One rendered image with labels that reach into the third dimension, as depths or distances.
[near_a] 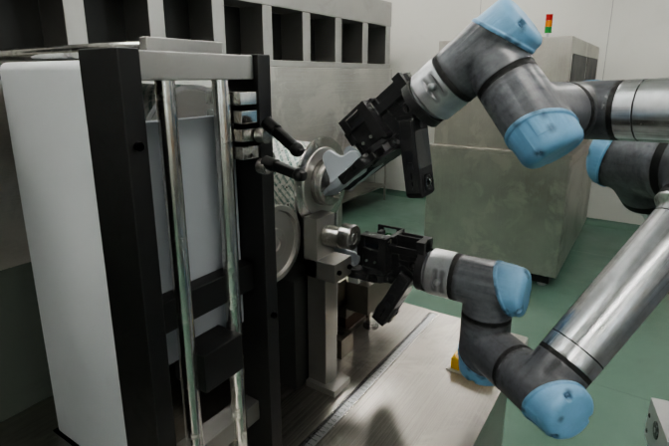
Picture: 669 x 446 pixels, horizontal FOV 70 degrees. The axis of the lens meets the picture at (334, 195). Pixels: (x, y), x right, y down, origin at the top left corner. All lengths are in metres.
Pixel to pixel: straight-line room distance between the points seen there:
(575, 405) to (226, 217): 0.48
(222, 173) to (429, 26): 5.20
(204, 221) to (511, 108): 0.35
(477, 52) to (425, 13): 5.03
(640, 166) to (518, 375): 0.36
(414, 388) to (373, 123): 0.47
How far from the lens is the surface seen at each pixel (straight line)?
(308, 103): 1.30
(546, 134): 0.57
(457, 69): 0.61
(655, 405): 1.24
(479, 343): 0.78
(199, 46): 0.56
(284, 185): 0.76
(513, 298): 0.74
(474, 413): 0.86
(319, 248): 0.76
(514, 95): 0.58
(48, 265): 0.74
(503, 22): 0.60
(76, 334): 0.73
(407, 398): 0.87
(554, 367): 0.71
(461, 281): 0.75
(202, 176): 0.47
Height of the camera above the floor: 1.42
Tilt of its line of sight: 14 degrees down
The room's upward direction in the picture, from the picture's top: straight up
